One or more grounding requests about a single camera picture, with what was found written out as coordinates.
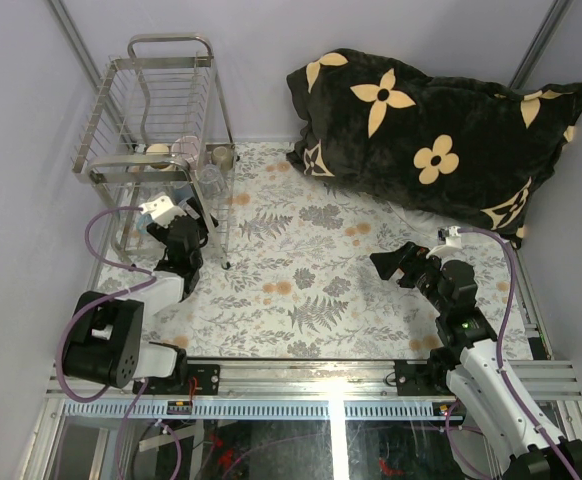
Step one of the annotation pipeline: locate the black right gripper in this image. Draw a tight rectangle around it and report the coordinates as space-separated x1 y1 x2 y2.
369 242 450 315

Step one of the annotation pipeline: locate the clear faceted drinking glass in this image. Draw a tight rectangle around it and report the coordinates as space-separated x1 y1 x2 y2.
198 164 226 199

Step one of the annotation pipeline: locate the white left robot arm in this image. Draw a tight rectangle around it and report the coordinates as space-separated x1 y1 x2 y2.
55 195 217 398

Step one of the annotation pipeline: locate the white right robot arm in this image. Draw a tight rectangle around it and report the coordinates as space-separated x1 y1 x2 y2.
370 242 582 479

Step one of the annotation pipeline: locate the steel two-tier dish rack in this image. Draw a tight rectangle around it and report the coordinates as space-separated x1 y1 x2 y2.
72 33 237 272

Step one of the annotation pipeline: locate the blue textured square mug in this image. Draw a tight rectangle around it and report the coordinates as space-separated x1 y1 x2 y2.
173 183 194 203

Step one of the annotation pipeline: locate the light blue ceramic mug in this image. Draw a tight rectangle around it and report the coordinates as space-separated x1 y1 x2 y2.
136 214 152 235

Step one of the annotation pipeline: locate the pink ribbed ceramic mug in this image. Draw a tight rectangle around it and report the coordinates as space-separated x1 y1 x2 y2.
170 135 201 165

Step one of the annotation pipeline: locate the olive green ceramic mug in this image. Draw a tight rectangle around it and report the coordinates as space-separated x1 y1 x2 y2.
212 145 234 172

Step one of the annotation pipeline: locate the floral patterned table mat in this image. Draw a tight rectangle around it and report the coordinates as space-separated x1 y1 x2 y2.
74 141 537 360

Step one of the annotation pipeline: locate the black floral plush pillow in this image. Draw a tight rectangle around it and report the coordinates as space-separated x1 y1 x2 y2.
286 48 582 247

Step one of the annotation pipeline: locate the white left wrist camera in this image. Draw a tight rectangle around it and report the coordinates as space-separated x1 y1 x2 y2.
139 195 186 227

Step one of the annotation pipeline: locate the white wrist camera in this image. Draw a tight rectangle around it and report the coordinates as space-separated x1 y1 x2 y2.
139 195 186 227
426 226 463 258

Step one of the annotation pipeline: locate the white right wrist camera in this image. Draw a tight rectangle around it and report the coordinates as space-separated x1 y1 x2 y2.
426 226 463 258

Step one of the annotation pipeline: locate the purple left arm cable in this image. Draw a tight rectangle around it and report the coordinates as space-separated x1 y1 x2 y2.
56 205 157 401

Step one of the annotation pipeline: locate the aluminium front rail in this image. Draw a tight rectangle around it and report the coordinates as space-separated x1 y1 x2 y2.
45 357 582 421

